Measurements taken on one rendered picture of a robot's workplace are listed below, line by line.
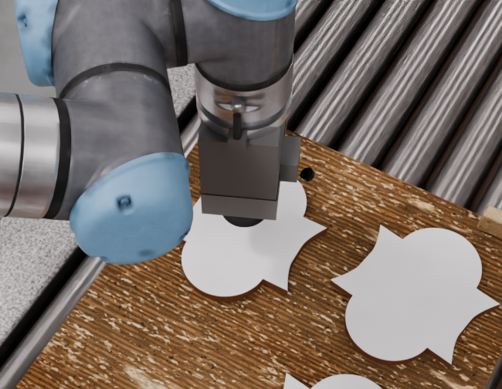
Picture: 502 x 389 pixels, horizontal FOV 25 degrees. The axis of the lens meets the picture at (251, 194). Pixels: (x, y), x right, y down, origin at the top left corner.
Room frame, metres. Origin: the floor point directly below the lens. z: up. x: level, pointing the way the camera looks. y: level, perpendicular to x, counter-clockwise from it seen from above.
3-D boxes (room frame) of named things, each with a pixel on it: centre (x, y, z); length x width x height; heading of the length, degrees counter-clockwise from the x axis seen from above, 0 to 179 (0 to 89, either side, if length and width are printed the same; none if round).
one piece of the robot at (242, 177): (0.56, -0.01, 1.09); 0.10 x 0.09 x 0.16; 84
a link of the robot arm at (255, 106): (0.56, 0.01, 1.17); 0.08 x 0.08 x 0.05
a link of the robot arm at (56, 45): (0.52, 0.10, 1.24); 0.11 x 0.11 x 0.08; 11
